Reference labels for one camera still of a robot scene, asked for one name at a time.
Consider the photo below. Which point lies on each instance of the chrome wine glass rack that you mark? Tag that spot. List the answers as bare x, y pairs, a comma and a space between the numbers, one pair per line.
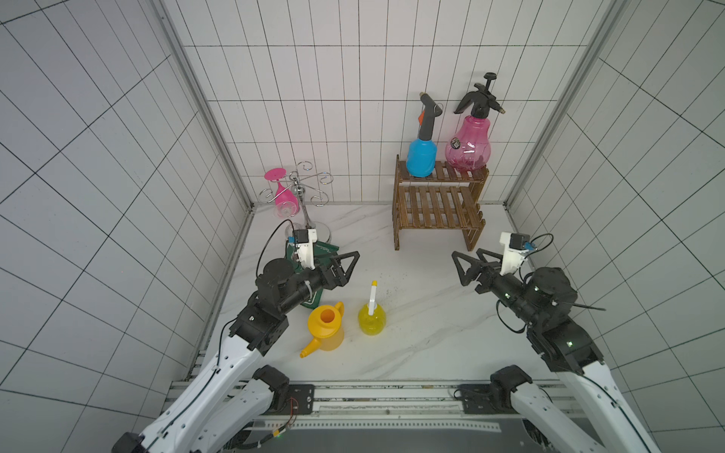
308, 187

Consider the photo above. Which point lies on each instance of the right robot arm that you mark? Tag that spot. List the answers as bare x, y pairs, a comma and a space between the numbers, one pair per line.
543, 303

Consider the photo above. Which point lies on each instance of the yellow watering can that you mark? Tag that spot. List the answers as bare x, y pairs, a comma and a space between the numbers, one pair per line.
326, 328

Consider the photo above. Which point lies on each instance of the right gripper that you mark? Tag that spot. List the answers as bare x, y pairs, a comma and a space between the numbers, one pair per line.
483, 276

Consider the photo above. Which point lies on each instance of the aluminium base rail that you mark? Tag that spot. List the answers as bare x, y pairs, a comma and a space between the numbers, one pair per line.
445, 404

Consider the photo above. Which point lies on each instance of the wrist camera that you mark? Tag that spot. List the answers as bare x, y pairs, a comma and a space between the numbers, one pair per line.
304, 243
516, 248

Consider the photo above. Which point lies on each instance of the pink pressure sprayer bottle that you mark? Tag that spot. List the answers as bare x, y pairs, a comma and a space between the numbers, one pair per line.
470, 148

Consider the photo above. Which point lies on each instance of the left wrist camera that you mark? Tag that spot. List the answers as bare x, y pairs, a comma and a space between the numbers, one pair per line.
304, 243

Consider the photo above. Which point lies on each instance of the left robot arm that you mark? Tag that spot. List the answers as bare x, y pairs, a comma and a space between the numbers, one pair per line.
232, 390

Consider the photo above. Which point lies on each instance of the blue spray bottle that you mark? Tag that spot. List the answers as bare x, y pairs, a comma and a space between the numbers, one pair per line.
423, 151

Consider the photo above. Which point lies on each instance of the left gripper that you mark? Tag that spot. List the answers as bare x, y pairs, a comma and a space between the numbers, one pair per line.
341, 277

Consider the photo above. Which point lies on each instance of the wooden two-tier shelf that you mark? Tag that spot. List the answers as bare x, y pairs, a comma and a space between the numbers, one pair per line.
448, 199

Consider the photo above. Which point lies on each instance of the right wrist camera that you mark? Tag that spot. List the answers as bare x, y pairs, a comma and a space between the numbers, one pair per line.
516, 248

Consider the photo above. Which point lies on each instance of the pink wine glass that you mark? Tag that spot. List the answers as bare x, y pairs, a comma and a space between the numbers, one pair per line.
283, 196

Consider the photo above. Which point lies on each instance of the yellow spray bottle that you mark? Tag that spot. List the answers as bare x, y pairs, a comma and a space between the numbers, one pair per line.
372, 317

